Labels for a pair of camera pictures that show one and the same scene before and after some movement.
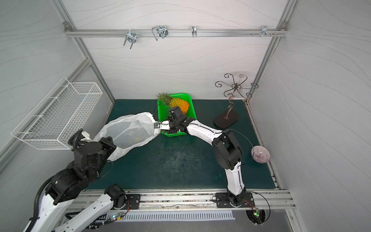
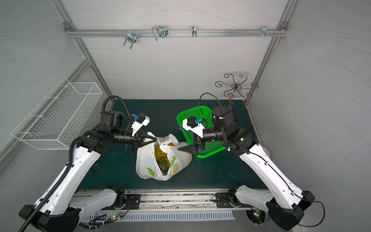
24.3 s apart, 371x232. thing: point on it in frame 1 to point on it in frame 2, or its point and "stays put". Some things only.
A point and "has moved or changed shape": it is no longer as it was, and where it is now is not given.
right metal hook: (264, 31) stays put
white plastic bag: (128, 131) has moved or changed shape
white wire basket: (54, 121) stays put
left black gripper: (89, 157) to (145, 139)
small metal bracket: (194, 32) stays put
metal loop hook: (161, 31) stays put
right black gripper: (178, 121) to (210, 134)
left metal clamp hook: (131, 37) stays put
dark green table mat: (188, 161) stays put
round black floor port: (257, 216) stays put
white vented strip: (173, 215) stays put
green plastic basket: (164, 110) to (204, 113)
